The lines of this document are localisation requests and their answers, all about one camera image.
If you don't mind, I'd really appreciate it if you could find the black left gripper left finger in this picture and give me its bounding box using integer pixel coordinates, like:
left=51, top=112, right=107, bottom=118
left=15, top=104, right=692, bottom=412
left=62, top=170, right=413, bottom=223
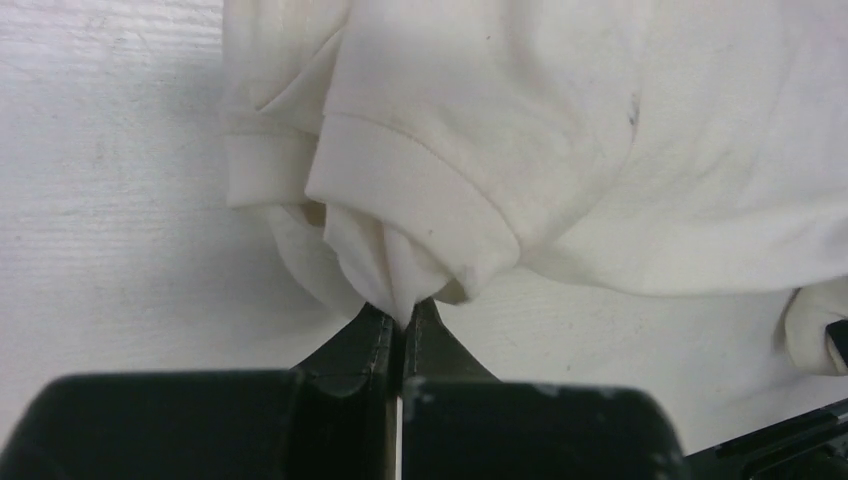
left=291, top=304, right=398, bottom=479

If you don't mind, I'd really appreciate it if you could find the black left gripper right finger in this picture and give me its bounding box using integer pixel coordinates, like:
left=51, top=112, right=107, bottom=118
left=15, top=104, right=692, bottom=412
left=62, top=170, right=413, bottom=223
left=400, top=299, right=499, bottom=398

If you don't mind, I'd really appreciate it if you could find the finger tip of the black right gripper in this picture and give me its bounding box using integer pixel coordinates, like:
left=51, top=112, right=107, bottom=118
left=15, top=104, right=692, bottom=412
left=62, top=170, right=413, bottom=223
left=825, top=319, right=847, bottom=370

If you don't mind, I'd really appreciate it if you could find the cream white t shirt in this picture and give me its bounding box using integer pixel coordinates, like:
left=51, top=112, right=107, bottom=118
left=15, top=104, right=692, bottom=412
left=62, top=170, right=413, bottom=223
left=221, top=1, right=847, bottom=376

